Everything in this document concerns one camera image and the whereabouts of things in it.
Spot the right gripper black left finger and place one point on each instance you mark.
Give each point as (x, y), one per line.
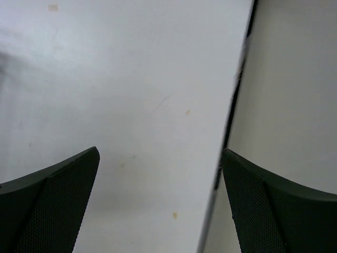
(43, 211)

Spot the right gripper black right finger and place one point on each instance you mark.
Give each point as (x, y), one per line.
(274, 214)

